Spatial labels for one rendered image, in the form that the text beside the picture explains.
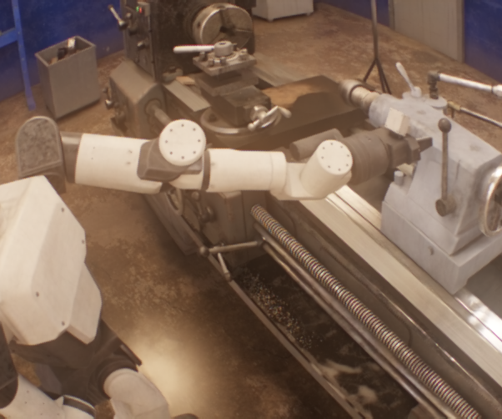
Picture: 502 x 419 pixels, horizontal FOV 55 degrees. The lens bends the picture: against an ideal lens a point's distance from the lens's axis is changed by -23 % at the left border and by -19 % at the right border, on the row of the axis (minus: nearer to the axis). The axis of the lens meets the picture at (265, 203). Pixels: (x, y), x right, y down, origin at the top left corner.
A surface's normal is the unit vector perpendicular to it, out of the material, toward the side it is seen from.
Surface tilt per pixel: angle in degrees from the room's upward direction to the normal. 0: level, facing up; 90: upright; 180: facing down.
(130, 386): 90
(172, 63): 90
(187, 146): 46
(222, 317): 0
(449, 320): 36
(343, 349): 0
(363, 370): 0
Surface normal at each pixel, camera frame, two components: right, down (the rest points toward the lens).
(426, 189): -0.83, 0.04
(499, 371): -0.55, -0.46
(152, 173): 0.13, 0.55
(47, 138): 0.27, -0.39
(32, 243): 0.50, -0.56
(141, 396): 0.66, 0.40
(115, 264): -0.07, -0.81
